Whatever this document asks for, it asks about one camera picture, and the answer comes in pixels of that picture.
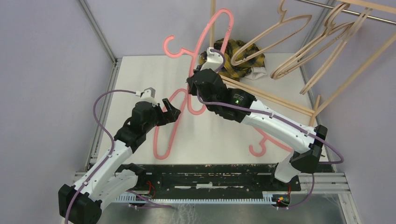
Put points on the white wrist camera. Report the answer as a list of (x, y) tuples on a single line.
[(147, 95), (215, 60)]

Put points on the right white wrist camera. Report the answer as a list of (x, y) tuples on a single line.
[(215, 60)]

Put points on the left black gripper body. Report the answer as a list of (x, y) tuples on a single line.
[(154, 120)]

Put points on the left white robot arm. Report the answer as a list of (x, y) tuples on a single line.
[(85, 200)]

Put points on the metal rack rod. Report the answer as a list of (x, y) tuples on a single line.
[(310, 2)]

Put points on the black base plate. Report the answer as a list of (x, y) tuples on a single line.
[(210, 181)]

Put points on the pink hanger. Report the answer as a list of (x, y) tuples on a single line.
[(195, 53), (262, 144), (164, 135)]

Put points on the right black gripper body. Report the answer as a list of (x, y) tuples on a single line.
[(193, 87)]

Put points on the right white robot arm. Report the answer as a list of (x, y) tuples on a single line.
[(239, 105)]

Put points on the white cloth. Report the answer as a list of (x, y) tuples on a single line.
[(256, 73)]

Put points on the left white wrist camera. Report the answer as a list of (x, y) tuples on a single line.
[(147, 95)]

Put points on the wooden clothes rack frame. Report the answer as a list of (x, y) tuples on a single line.
[(331, 33)]

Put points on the white slotted cable duct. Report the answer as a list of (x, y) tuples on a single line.
[(132, 198)]

